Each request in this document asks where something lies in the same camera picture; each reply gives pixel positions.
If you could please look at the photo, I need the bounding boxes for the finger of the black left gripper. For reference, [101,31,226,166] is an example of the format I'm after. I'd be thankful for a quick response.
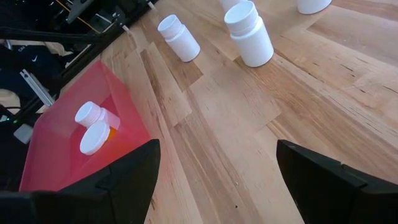
[0,139,162,224]
[276,139,398,224]

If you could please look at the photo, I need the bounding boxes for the orange pill bottle white cap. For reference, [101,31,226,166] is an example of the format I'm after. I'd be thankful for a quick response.
[79,120,118,156]

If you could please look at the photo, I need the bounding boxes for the red plastic basket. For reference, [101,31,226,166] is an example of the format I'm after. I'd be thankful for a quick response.
[19,60,152,192]

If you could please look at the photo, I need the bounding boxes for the small white grey block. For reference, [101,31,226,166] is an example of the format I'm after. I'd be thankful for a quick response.
[13,123,34,145]

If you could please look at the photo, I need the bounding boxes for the person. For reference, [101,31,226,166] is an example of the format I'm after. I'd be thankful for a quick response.
[0,39,75,114]

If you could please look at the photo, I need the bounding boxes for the silver aluminium bracket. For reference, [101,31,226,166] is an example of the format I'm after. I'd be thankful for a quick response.
[19,68,56,108]

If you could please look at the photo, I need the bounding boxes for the black aluminium table frame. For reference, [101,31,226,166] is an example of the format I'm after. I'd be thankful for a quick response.
[0,0,159,125]

